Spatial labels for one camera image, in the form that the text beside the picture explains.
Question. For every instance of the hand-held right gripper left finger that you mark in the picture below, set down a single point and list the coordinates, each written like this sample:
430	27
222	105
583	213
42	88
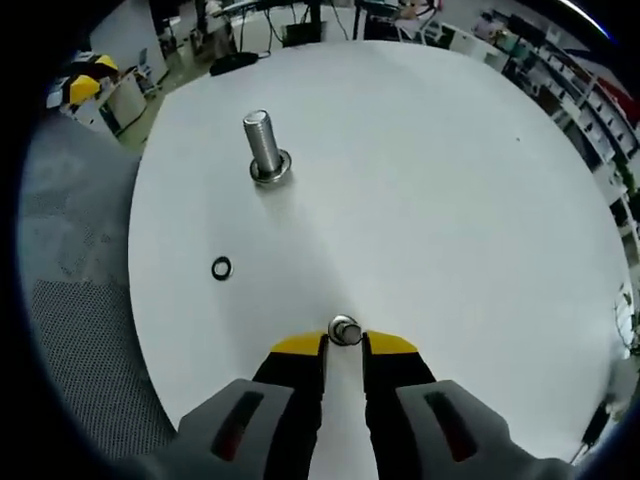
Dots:
250	430

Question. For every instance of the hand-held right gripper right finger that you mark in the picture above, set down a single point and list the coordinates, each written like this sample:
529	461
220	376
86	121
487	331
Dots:
430	430

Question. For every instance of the small steel threaded stud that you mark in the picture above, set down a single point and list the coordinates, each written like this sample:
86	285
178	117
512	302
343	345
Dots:
350	334

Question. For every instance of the large steel threaded stud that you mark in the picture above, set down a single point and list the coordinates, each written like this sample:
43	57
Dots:
262	140

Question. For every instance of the black oval device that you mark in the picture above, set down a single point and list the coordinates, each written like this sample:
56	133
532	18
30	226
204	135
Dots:
232	63

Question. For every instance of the black boxy device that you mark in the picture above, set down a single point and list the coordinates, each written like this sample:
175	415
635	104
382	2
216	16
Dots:
597	425

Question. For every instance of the grey mesh office chair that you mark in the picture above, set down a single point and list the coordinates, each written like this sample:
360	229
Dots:
75	325

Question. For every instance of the white shelf with storage bins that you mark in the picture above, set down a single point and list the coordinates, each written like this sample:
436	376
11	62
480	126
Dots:
600	115

